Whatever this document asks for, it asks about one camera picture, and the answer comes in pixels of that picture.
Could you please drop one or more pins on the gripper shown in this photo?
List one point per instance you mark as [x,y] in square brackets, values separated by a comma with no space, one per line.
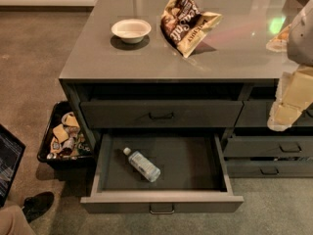
[301,38]

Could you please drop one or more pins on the clear blue plastic bottle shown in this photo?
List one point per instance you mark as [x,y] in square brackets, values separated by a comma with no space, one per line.
[142,164]

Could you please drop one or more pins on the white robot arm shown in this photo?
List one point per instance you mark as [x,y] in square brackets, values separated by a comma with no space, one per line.
[296,39]

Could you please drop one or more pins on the bottom right drawer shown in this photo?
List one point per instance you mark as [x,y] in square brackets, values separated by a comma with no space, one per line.
[269,169]

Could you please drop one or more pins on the middle right drawer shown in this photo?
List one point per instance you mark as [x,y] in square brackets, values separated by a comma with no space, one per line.
[269,146]

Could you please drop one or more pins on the dark grey drawer cabinet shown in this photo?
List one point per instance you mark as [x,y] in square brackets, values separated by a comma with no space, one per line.
[231,64]

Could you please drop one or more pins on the open middle drawer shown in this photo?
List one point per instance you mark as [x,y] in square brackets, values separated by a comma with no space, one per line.
[193,176]

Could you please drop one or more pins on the top left drawer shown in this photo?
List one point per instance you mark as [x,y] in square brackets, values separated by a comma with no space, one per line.
[160,113]

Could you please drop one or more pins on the brown snack chip bag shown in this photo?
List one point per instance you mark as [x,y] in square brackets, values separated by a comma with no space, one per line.
[185,25]

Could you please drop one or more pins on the white paper bowl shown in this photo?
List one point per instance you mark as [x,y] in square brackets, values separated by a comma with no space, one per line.
[131,31]

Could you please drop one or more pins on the black bin of trash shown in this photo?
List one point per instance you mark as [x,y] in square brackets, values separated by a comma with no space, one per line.
[64,145]

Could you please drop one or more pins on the black shoe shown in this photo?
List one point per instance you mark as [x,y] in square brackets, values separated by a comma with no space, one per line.
[36,206]

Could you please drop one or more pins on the laptop screen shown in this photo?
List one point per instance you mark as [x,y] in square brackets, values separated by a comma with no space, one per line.
[11,151]

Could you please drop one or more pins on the person's knee in tan trousers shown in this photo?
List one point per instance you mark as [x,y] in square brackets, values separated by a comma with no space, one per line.
[13,222]

